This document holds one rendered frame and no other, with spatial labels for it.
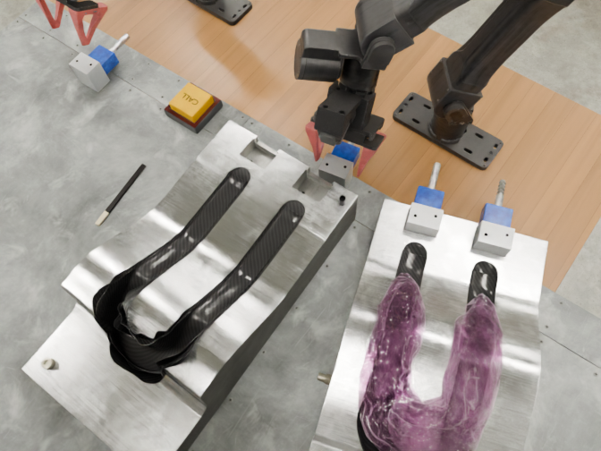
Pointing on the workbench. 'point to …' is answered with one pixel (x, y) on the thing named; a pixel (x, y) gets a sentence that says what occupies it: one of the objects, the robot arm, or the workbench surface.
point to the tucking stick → (120, 195)
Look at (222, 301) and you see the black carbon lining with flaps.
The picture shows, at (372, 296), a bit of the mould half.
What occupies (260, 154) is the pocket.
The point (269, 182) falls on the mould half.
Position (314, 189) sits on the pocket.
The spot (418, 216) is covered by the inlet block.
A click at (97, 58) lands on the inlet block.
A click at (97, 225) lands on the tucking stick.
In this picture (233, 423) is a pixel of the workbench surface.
